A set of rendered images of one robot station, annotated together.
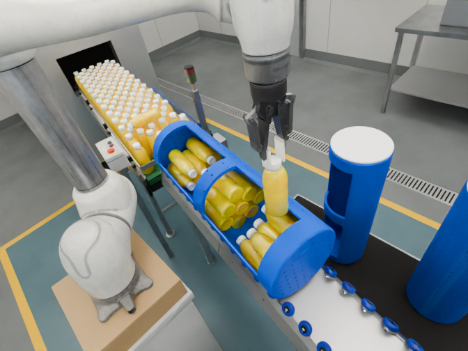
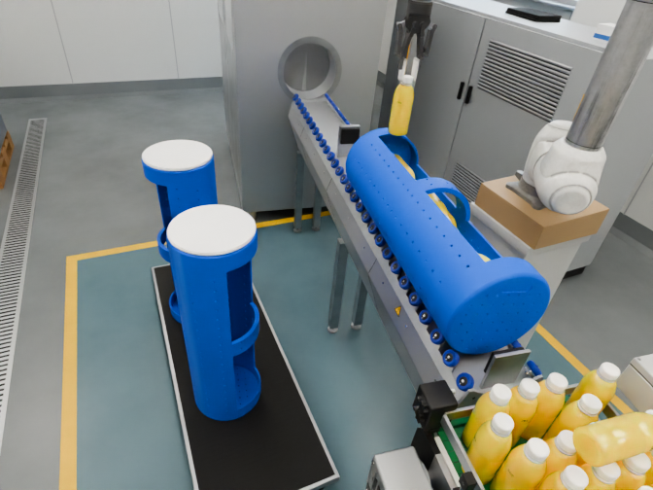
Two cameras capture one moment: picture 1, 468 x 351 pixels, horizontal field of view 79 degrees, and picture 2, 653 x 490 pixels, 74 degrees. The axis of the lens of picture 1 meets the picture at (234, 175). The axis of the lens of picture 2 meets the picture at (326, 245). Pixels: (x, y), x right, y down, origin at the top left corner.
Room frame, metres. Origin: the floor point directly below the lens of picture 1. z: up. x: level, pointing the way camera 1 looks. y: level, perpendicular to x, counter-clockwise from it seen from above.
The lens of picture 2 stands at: (2.06, -0.07, 1.86)
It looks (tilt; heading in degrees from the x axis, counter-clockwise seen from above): 37 degrees down; 190
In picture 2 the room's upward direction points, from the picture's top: 5 degrees clockwise
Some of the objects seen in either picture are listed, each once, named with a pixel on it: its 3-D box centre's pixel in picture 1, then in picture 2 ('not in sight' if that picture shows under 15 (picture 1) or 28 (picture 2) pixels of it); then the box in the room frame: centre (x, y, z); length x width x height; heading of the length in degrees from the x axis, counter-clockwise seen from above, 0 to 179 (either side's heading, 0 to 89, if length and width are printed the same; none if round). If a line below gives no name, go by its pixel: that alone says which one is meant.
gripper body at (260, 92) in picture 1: (269, 97); (418, 17); (0.54, -0.11, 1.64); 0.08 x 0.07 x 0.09; 118
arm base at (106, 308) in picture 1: (117, 283); (537, 185); (0.49, 0.44, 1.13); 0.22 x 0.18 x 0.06; 32
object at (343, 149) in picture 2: not in sight; (348, 141); (0.09, -0.34, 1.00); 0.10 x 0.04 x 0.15; 118
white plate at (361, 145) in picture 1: (361, 143); (212, 228); (1.00, -0.62, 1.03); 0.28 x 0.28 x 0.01
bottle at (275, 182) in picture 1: (275, 188); (401, 107); (0.54, -0.11, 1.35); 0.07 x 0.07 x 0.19
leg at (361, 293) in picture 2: not in sight; (362, 285); (0.31, -0.15, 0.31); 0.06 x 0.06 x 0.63; 28
